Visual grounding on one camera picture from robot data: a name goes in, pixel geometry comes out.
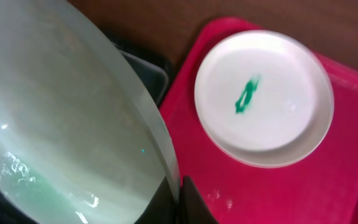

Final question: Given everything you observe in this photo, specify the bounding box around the black water tray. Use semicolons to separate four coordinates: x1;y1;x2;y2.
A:
101;29;175;107

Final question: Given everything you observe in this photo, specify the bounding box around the white plate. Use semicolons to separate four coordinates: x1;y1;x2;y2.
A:
194;30;334;168

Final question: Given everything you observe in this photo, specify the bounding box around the light green plate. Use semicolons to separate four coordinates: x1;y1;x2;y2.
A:
0;0;180;224

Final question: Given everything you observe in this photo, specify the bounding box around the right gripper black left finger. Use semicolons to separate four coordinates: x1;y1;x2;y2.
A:
134;177;177;224

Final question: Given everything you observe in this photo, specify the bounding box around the red plastic tray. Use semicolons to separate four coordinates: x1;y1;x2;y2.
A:
160;17;358;223

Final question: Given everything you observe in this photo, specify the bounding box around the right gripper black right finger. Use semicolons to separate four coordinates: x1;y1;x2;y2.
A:
180;176;218;224

